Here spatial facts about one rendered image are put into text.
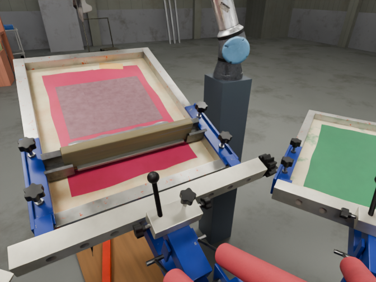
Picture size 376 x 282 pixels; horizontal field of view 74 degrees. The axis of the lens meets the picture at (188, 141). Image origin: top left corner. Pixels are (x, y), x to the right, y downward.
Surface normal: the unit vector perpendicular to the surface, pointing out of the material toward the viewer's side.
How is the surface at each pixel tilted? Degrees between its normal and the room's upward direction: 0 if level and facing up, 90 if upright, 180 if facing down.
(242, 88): 90
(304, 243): 0
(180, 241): 19
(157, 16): 90
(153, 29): 90
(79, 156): 109
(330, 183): 0
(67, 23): 78
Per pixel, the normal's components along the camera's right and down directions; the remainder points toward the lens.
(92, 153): 0.46, 0.70
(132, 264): 0.00, -0.86
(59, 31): 0.43, 0.26
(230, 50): 0.03, 0.61
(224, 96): 0.44, 0.46
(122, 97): 0.17, -0.67
